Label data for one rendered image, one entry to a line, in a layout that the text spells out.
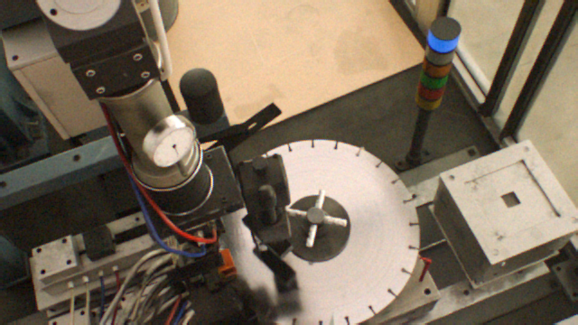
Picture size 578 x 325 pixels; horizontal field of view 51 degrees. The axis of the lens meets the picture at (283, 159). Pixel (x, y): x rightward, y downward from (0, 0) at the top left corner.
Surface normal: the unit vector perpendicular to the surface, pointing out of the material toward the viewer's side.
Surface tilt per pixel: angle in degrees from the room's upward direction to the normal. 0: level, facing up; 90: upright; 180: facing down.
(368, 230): 0
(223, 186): 0
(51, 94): 90
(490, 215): 0
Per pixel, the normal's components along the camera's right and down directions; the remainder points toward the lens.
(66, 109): 0.36, 0.81
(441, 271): -0.07, -0.48
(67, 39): 0.20, 0.24
